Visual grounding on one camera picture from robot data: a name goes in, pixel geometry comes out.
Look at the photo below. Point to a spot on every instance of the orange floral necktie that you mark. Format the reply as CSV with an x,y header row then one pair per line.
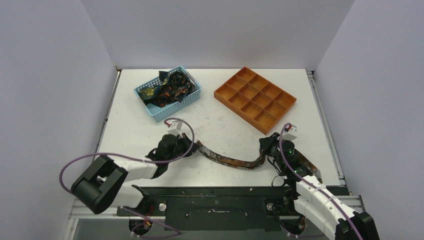
x,y
248,165

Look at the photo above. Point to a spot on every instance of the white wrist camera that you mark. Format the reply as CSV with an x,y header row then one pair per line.
x,y
290,133
175,128

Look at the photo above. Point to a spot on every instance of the black metal base plate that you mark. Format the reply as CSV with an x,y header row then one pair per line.
x,y
219,208

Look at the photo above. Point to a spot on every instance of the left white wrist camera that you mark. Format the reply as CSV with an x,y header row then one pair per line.
x,y
175,128

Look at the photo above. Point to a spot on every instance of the orange wooden compartment tray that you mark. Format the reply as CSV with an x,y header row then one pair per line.
x,y
255,99

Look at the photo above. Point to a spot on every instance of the dark tie with yellow flowers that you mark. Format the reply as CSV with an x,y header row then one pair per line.
x,y
149,94

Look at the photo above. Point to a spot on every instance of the black tie with orange swirls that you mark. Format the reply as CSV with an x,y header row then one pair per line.
x,y
175,87

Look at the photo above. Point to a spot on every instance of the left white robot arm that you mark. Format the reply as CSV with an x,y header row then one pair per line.
x,y
106,182

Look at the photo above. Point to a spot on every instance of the light blue plastic basket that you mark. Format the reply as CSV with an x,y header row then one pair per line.
x,y
158,113

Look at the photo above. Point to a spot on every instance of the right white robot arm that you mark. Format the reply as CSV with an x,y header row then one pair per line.
x,y
310,196

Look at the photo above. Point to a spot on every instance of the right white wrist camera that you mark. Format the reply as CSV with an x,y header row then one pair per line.
x,y
290,133

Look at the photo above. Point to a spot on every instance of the aluminium frame rail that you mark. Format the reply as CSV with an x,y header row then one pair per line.
x,y
321,112

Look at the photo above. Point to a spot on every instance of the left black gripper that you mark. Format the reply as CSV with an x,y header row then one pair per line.
x,y
187,142

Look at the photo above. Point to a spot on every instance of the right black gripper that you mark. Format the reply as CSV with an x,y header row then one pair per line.
x,y
269,145

